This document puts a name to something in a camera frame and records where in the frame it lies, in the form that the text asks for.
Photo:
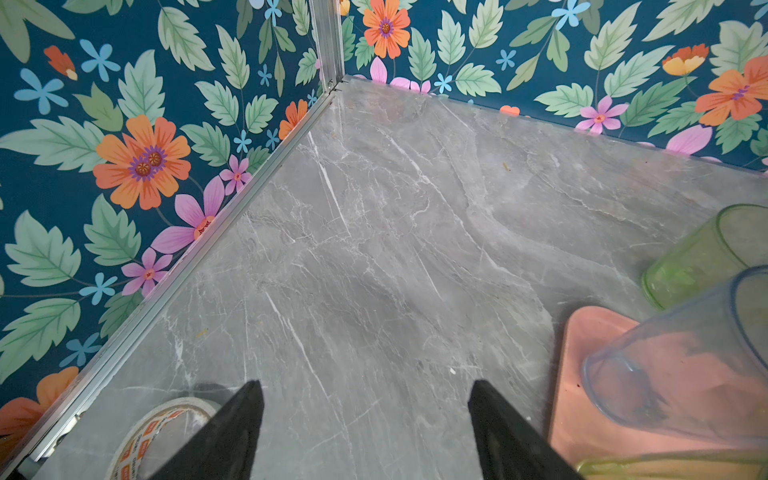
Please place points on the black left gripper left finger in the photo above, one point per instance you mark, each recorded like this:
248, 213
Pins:
225, 447

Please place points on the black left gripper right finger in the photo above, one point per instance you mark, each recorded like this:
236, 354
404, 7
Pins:
508, 447

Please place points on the clear blue tall glass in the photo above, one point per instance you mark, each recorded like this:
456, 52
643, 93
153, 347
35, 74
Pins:
698, 370

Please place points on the tall green glass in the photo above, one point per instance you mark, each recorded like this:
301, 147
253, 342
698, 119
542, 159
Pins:
721, 464

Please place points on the short green glass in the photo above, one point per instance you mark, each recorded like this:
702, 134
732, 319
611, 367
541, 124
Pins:
730, 242

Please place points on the pink plastic tray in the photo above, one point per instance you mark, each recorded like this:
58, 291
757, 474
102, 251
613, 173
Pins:
579, 431

